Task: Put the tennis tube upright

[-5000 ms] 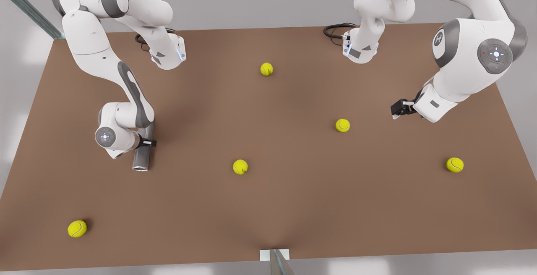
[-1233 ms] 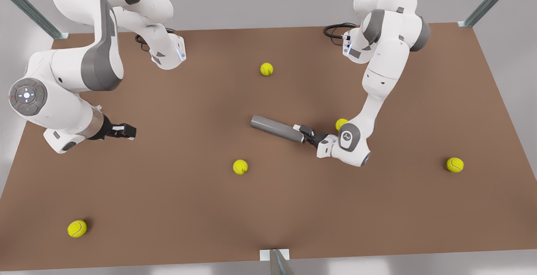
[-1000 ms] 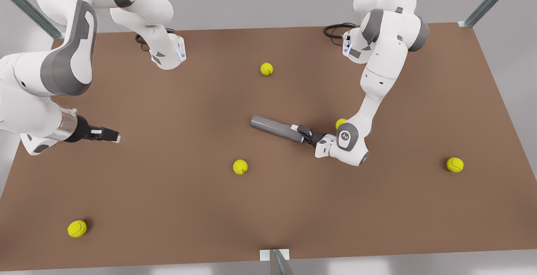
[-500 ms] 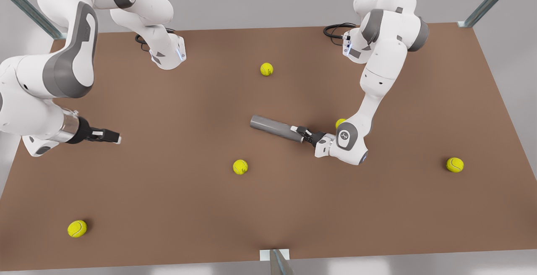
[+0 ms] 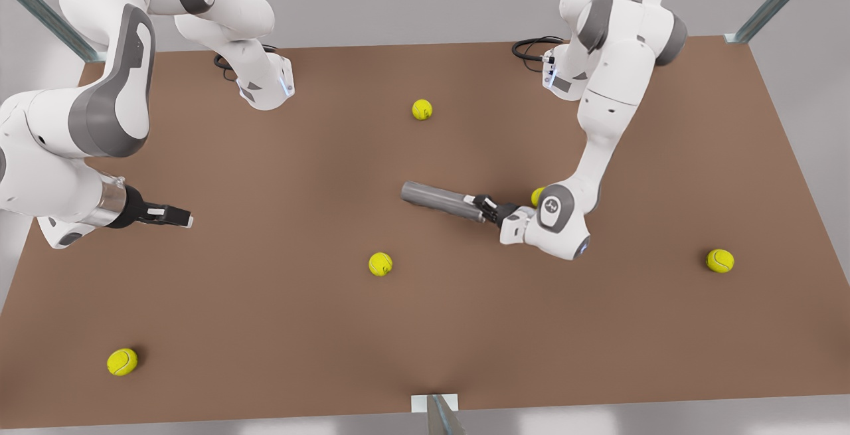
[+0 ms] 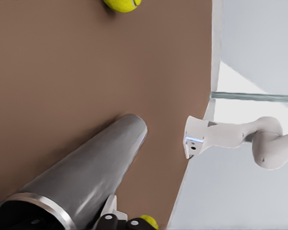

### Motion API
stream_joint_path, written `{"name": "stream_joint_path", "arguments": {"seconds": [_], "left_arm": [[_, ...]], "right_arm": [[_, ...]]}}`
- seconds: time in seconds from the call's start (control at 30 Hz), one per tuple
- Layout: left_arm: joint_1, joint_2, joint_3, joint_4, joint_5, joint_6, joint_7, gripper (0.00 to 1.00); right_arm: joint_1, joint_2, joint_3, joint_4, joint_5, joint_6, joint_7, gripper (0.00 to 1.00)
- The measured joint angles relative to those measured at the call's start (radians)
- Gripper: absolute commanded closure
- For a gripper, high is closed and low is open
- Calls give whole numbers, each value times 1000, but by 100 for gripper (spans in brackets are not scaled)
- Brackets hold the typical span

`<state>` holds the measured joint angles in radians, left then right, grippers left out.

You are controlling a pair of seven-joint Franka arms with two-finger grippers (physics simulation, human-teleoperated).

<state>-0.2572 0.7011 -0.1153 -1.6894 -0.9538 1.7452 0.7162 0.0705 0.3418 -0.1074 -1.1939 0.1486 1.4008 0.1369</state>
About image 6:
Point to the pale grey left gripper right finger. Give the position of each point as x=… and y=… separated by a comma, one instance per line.
x=134, y=224

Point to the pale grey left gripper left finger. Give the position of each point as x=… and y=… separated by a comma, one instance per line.
x=109, y=215

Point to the grey metallic tennis tube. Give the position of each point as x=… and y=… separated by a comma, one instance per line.
x=86, y=167

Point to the yellow tennis ball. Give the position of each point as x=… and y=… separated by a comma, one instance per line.
x=150, y=221
x=122, y=5

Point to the silver frame post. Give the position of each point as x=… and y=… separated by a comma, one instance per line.
x=254, y=97

